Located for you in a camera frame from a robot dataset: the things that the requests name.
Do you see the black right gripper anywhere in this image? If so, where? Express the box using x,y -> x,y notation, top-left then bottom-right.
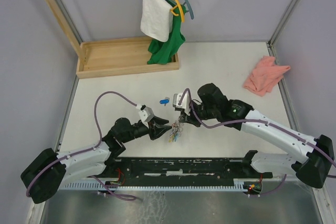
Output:
179,101 -> 218,127

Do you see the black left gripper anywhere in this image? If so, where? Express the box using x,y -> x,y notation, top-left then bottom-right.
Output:
121,115 -> 172,143

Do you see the key with red tag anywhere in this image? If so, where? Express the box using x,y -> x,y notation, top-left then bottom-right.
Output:
172,121 -> 181,132

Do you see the key with blue tag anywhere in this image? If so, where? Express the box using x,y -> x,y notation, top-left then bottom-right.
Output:
160,97 -> 170,106

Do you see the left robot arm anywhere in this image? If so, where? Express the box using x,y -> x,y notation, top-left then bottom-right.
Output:
20,116 -> 172,204

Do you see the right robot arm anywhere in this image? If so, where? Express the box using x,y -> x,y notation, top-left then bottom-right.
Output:
173,83 -> 335,189

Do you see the green garment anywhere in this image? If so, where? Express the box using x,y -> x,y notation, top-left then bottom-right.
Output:
147,9 -> 186,65

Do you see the wooden tray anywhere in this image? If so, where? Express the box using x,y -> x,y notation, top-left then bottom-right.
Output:
76,37 -> 180,79

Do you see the pink cloth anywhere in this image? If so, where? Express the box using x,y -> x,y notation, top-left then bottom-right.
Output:
243,56 -> 291,97

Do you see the white towel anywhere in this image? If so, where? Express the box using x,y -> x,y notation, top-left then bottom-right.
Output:
140,0 -> 173,42

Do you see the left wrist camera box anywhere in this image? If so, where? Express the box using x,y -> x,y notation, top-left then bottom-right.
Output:
136,104 -> 154,124

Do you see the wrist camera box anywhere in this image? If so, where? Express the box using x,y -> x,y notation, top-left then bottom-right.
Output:
136,104 -> 154,124
173,92 -> 191,114

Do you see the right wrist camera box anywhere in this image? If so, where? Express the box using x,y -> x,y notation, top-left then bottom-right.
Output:
173,92 -> 191,114

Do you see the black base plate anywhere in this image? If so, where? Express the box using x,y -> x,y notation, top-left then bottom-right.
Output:
96,157 -> 273,186

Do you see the white slotted cable duct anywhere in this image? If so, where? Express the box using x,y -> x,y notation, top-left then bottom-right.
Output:
58,179 -> 247,192

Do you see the wooden rack post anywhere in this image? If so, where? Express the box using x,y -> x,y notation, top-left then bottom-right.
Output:
45,0 -> 87,65

